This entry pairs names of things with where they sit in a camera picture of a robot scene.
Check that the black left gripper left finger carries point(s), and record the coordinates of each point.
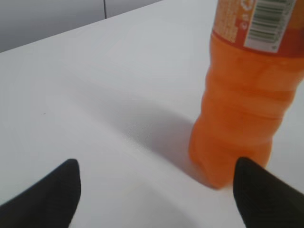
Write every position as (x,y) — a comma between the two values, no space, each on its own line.
(49,203)

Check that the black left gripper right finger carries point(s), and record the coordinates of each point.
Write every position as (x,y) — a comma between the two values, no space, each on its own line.
(263,200)

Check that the orange Mirinda soda bottle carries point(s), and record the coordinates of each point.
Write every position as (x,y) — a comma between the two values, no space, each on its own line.
(256,65)

